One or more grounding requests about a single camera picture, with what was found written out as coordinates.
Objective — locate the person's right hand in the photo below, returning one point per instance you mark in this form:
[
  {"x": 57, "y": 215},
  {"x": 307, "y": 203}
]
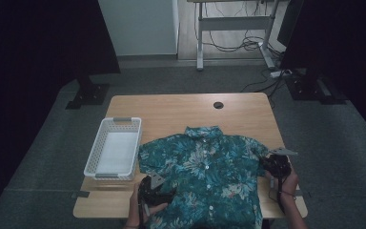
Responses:
[{"x": 287, "y": 184}]

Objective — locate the white desk frame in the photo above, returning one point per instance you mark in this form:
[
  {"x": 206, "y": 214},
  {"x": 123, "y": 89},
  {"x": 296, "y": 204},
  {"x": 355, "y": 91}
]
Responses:
[{"x": 235, "y": 23}]

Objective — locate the person's left hand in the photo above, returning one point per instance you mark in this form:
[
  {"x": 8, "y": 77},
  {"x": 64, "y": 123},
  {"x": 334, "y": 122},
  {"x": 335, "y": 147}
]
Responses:
[{"x": 133, "y": 210}]

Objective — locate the white panel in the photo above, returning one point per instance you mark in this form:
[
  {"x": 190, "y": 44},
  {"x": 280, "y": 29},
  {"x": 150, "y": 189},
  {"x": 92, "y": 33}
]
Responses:
[{"x": 139, "y": 25}]

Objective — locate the black stand base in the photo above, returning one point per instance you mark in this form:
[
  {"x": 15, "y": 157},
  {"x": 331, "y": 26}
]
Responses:
[
  {"x": 89, "y": 93},
  {"x": 308, "y": 89}
]

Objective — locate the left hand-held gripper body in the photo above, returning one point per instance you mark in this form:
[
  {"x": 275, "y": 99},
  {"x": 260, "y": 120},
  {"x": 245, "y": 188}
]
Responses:
[{"x": 151, "y": 194}]

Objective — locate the white plastic basket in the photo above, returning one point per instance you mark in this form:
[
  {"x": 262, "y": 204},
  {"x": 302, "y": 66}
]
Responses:
[{"x": 92, "y": 159}]

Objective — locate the dark curtain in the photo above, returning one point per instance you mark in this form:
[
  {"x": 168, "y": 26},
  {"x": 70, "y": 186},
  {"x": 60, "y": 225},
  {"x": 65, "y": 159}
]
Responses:
[
  {"x": 44, "y": 38},
  {"x": 346, "y": 47}
]

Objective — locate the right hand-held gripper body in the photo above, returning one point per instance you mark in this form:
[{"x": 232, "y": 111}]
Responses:
[{"x": 279, "y": 163}]

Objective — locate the teal floral shirt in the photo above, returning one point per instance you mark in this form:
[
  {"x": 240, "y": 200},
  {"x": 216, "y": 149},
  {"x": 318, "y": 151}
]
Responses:
[{"x": 203, "y": 171}]

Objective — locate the white power strip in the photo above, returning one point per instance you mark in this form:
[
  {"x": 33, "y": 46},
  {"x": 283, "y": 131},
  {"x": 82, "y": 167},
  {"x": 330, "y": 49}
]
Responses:
[{"x": 279, "y": 73}]

